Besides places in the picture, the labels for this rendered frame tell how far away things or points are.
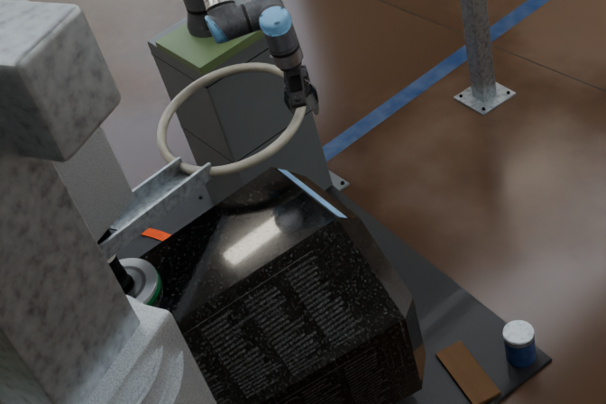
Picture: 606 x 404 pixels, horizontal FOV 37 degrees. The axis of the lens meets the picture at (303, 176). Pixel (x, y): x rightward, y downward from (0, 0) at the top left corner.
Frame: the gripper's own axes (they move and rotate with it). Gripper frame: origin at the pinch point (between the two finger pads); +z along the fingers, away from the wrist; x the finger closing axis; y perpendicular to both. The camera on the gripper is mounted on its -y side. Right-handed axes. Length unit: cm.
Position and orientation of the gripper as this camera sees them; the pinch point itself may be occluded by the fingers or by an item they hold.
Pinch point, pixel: (307, 114)
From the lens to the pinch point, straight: 281.4
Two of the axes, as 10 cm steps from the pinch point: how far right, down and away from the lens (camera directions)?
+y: -0.5, -6.8, 7.3
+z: 2.6, 7.0, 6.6
